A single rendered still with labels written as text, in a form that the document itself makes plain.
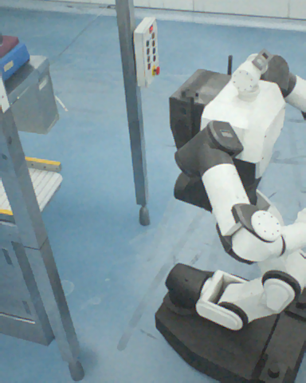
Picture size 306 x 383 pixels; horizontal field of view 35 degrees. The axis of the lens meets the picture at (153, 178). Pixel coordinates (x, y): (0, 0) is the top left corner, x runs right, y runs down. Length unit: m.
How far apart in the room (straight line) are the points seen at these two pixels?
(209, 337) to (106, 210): 1.12
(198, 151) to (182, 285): 0.96
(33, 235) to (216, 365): 0.98
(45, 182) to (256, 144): 0.79
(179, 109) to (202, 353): 1.09
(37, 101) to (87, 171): 1.72
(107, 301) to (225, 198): 1.44
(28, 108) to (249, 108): 0.69
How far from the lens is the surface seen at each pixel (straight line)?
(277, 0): 5.08
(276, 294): 1.79
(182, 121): 1.45
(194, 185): 1.63
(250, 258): 1.19
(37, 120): 1.60
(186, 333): 2.16
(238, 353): 2.13
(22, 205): 1.45
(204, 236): 2.74
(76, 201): 3.02
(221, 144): 1.23
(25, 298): 2.10
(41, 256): 1.61
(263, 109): 1.40
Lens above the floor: 2.01
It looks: 40 degrees down
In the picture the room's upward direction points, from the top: 4 degrees counter-clockwise
